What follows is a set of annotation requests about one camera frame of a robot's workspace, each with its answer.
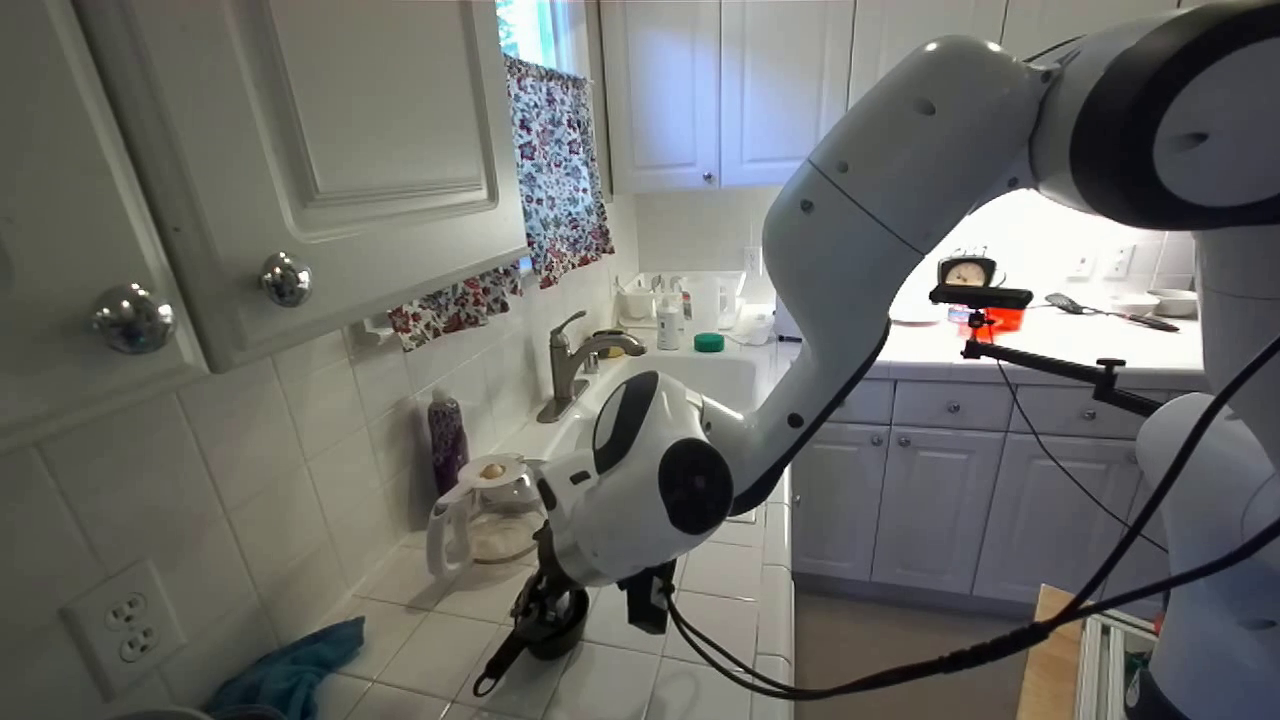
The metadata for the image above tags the wooden table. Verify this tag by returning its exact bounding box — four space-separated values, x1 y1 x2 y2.
1015 579 1094 720

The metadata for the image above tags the white raised-panel cabinet door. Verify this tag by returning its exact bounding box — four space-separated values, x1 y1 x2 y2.
598 0 724 190
716 0 860 188

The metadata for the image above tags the aluminium profile frame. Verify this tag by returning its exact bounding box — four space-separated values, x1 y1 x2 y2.
1078 608 1162 720

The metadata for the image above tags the floral curtain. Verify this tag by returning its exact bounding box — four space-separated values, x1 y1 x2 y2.
355 57 618 356

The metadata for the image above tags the white wall outlet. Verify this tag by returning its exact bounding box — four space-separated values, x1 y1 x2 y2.
59 560 189 700

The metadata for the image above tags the blue cloth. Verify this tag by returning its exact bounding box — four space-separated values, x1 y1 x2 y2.
200 613 367 720

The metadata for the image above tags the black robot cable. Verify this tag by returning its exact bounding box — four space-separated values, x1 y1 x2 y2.
661 331 1280 705

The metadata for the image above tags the glass coffee carafe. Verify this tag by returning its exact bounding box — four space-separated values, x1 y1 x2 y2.
423 450 552 582

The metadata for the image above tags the white plate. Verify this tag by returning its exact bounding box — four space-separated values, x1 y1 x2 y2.
1066 279 1163 319

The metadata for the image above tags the white lower cabinet unit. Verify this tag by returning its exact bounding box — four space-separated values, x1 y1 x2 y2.
790 372 1205 618

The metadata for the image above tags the black camera with orange clamp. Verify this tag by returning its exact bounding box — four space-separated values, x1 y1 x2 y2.
929 253 1041 356

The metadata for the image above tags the white upper cabinet door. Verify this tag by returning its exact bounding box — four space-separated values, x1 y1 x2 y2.
72 0 532 374
0 0 212 436

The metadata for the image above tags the white double sink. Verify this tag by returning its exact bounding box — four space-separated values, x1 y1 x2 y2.
538 349 772 463

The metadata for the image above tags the white bowl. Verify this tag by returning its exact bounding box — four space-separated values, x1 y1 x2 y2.
1152 284 1205 323

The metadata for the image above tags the grey metal faucet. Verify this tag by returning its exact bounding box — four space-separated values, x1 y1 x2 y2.
538 306 650 428

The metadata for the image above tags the round metal cabinet knob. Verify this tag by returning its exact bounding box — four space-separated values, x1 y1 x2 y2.
87 279 182 360
256 249 316 310

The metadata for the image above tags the thin black camera cable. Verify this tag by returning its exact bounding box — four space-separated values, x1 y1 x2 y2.
992 360 1169 551

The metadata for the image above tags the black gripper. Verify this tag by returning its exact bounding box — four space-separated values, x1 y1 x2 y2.
525 518 594 613

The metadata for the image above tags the white soap bottle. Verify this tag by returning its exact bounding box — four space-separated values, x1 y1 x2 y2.
651 293 688 356

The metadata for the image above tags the purple soap bottle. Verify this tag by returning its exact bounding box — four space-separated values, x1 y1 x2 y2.
422 387 473 501

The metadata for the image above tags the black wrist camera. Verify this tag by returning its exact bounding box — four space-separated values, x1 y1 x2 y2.
618 555 685 639

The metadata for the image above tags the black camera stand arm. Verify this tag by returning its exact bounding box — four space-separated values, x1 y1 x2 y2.
960 336 1169 420

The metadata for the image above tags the window pane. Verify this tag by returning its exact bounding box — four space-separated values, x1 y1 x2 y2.
492 0 594 81

